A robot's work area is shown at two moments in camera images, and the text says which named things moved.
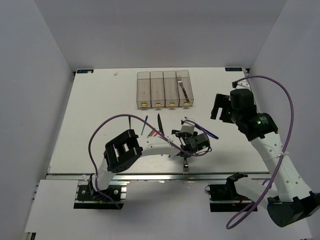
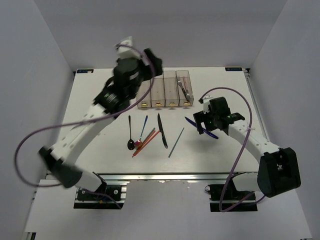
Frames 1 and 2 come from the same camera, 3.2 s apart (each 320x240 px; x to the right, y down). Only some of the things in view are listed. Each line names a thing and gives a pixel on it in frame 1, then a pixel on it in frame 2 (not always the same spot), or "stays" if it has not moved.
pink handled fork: x=185 y=166 → x=186 y=87
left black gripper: x=187 y=134 → x=155 y=63
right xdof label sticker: x=233 y=69 stays
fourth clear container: x=187 y=83 stays
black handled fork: x=180 y=81 stays
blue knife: x=202 y=128 stays
